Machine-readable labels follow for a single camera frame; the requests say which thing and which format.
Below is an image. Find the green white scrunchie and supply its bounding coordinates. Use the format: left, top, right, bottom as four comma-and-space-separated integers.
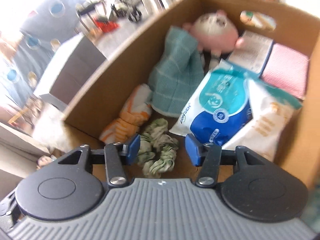
137, 118, 179, 178

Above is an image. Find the brown cardboard box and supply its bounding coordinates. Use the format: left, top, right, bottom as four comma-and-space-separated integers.
65, 0, 319, 186

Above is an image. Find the teal checked towel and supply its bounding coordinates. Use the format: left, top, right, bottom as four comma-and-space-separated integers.
148, 26, 204, 118

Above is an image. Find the orange white striped cloth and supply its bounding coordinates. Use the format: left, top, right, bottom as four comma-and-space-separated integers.
99, 83, 152, 144

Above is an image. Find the pink plush pig toy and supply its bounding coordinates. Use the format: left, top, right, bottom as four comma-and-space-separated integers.
182, 10, 245, 56

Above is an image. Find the blue wet wipes pack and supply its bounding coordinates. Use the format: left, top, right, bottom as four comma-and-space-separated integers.
169, 60, 252, 146

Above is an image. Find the pink checked cloth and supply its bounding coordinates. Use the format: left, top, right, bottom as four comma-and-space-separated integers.
261, 43, 309, 100

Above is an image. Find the grey white cabinet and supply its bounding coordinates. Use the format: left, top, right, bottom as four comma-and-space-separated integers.
34, 33, 106, 112

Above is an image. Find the white printed paper pack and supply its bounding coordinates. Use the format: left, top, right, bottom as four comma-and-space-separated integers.
227, 30, 274, 76

